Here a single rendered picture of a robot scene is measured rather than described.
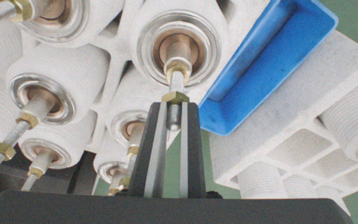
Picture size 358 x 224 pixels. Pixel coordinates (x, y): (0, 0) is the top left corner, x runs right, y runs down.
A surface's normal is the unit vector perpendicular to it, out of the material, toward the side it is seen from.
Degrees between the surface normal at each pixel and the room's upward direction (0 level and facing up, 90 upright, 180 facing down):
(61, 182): 45
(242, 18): 0
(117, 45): 0
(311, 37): 88
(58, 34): 4
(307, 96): 90
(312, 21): 88
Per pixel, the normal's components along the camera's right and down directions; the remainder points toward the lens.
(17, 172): 0.25, -0.02
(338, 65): -0.89, -0.36
